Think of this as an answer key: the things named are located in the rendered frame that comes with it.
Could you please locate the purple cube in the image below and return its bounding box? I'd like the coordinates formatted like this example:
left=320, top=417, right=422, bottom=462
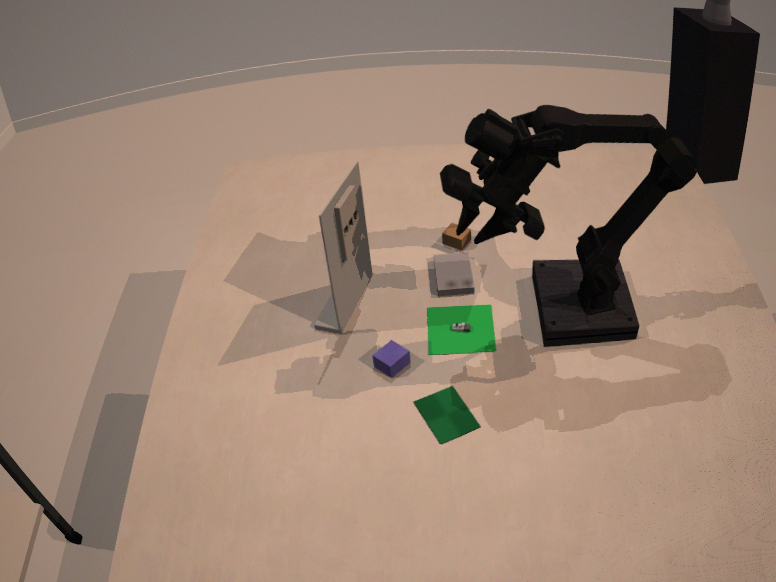
left=372, top=340, right=411, bottom=378

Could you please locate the small brown block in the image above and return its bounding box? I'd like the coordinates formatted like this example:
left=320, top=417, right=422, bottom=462
left=442, top=223, right=471, bottom=251

